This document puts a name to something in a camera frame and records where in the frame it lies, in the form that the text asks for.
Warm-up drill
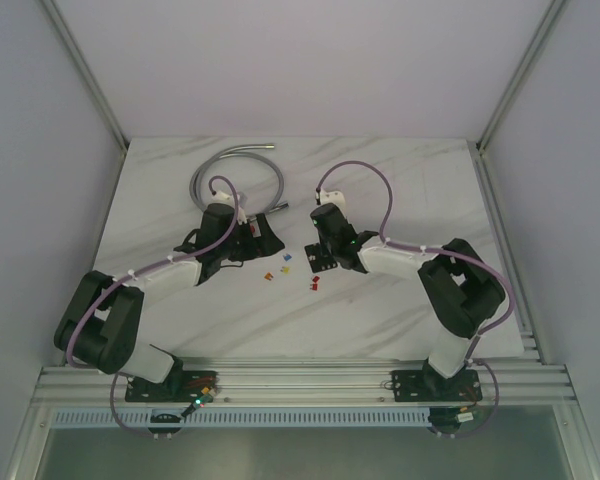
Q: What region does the black fuse box base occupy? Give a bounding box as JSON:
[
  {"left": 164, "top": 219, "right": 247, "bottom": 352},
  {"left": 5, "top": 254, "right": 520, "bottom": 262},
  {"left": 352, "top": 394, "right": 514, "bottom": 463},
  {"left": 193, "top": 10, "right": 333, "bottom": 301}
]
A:
[{"left": 304, "top": 243, "right": 338, "bottom": 274}]

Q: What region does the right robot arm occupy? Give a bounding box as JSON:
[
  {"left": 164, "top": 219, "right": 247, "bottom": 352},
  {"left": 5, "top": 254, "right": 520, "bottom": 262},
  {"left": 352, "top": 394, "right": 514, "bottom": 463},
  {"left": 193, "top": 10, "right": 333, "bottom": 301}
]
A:
[{"left": 308, "top": 203, "right": 513, "bottom": 399}]

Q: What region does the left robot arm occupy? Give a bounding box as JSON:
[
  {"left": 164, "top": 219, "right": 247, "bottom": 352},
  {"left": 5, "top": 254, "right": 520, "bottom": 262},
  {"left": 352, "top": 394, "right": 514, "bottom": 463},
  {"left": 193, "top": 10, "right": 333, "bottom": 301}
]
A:
[{"left": 53, "top": 203, "right": 285, "bottom": 402}]

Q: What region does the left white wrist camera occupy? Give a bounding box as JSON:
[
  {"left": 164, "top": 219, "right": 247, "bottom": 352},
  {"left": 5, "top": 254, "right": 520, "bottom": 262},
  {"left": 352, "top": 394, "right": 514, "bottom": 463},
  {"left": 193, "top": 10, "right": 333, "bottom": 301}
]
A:
[{"left": 212, "top": 190, "right": 247, "bottom": 225}]

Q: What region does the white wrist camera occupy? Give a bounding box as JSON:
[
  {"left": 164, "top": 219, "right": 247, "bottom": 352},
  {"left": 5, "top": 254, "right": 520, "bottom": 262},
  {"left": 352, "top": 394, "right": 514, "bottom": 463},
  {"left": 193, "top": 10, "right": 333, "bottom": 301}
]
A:
[
  {"left": 212, "top": 190, "right": 247, "bottom": 225},
  {"left": 315, "top": 188, "right": 346, "bottom": 215}
]

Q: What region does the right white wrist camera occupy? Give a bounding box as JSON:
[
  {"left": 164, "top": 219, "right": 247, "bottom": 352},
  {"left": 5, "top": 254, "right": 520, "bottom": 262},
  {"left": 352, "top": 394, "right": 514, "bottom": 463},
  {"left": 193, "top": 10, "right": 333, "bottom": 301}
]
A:
[{"left": 315, "top": 188, "right": 346, "bottom": 215}]

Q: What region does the grey coiled metal hose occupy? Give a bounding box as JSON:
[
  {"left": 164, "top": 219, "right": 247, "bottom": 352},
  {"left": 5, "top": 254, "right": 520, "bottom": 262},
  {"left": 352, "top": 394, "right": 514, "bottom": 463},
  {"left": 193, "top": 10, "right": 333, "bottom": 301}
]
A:
[{"left": 188, "top": 143, "right": 292, "bottom": 224}]

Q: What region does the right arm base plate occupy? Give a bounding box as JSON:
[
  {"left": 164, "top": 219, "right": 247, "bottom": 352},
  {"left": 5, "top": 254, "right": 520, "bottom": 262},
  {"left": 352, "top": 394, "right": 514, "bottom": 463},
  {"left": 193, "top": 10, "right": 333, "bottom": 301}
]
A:
[{"left": 389, "top": 368, "right": 483, "bottom": 403}]

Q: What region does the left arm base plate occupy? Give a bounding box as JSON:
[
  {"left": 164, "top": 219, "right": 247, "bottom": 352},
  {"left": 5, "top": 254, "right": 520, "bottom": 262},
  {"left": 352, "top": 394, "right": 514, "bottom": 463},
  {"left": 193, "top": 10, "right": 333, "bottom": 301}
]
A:
[{"left": 125, "top": 370, "right": 217, "bottom": 403}]

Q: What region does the white slotted cable duct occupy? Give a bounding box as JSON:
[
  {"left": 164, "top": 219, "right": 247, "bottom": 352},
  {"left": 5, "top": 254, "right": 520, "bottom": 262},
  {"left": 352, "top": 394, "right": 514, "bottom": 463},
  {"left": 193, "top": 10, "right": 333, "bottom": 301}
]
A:
[{"left": 51, "top": 407, "right": 431, "bottom": 429}]

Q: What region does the aluminium rail frame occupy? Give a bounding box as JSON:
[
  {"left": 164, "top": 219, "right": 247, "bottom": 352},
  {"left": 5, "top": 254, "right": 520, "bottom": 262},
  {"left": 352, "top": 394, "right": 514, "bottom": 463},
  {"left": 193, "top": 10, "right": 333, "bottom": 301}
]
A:
[{"left": 31, "top": 359, "right": 577, "bottom": 407}]

